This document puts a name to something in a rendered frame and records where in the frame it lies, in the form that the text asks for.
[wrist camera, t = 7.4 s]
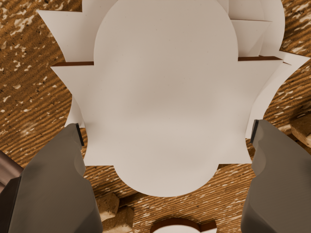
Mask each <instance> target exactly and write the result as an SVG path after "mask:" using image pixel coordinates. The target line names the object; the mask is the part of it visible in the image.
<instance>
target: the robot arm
mask: <svg viewBox="0 0 311 233"><path fill-rule="evenodd" d="M250 143H252V144H253V146H254V148H255V154H254V158H253V161H252V164H251V168H252V170H253V171H254V173H255V175H256V177H255V178H253V179H252V181H251V184H250V187H249V190H248V193H247V196H246V200H245V203H244V206H243V212H242V219H241V225H240V228H241V231H242V233H311V155H310V154H309V153H308V152H307V151H305V150H304V149H303V148H302V147H301V146H300V145H299V144H297V143H296V142H295V141H294V140H292V139H291V138H290V137H288V136H287V135H286V134H284V133H283V132H281V131H280V130H279V129H277V128H276V127H275V126H273V125H272V124H271V123H269V122H268V121H267V120H264V119H260V120H257V119H255V120H254V123H253V127H252V133H251V138H250ZM82 146H84V142H83V139H82V136H81V131H80V128H79V124H78V123H70V124H68V125H67V126H66V127H65V128H64V129H63V130H62V131H60V132H59V133H58V134H57V135H56V136H55V137H54V138H53V139H52V140H50V141H49V142H48V143H47V144H46V145H45V146H44V147H43V148H42V149H41V150H40V151H39V152H38V153H37V154H36V155H35V156H34V157H33V158H32V159H31V161H30V162H29V163H28V164H27V166H26V167H25V169H24V170H23V171H22V173H21V174H20V176H19V177H17V178H13V179H10V181H9V182H8V184H7V185H6V186H5V188H4V189H3V191H2V192H1V193H0V233H102V232H103V225H102V221H101V217H100V213H99V209H98V206H97V203H96V199H95V196H94V193H93V189H92V186H91V183H90V181H89V180H87V179H85V178H84V177H83V175H84V173H85V171H86V167H85V164H84V160H83V157H82V154H81V149H82Z"/></svg>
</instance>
